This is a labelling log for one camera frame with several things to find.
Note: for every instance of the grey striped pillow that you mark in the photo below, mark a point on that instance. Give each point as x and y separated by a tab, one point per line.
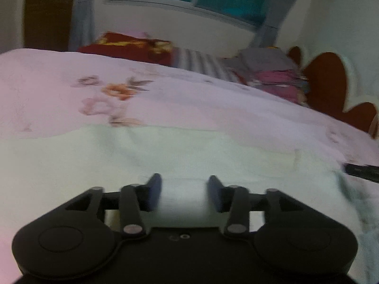
204	62

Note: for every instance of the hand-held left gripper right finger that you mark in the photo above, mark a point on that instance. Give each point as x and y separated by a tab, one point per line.
214	193

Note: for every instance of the stack of folded clothes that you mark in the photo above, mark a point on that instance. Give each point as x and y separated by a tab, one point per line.
272	71

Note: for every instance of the grey curtain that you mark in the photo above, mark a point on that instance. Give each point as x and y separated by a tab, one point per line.
84	9
274	9

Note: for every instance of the red patterned folded blanket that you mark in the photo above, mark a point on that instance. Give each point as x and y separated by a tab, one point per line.
130	47

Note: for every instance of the brown and white headboard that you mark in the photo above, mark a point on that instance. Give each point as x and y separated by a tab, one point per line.
328	80

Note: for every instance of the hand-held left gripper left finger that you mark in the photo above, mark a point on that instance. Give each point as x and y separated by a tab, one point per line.
154	192

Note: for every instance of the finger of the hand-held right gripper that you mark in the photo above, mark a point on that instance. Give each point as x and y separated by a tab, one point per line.
362	171

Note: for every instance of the brown wooden door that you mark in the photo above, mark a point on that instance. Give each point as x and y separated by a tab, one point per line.
44	9

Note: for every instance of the white small garment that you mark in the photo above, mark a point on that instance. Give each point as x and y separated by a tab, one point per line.
189	156

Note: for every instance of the pink floral bedsheet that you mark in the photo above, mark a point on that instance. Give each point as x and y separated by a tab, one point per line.
189	94

